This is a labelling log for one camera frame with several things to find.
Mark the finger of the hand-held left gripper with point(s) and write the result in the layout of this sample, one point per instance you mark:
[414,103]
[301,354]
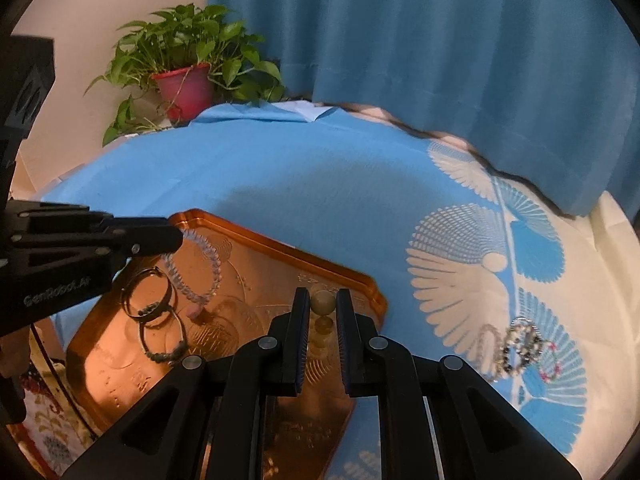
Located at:
[125,227]
[150,250]

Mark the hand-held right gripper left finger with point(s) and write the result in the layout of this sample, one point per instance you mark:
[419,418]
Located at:
[301,340]

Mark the silver bangle with beads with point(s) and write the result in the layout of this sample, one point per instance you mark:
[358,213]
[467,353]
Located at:
[131,310]
[162,355]

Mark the blue fan-print tablecloth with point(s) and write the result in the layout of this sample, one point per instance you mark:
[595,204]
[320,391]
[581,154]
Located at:
[300,185]

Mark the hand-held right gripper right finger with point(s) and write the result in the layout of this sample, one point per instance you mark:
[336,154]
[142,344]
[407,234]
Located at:
[342,340]

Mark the blue curtain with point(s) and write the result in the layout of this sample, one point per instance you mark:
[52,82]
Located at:
[425,35]

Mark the patterned red cream rug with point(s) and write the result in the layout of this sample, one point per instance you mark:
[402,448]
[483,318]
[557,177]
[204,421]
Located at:
[45,440]

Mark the copper rectangular tray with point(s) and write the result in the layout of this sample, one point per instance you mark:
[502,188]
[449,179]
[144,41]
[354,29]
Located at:
[240,280]

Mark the green plant in red pot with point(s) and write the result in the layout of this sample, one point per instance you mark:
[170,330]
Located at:
[185,92]

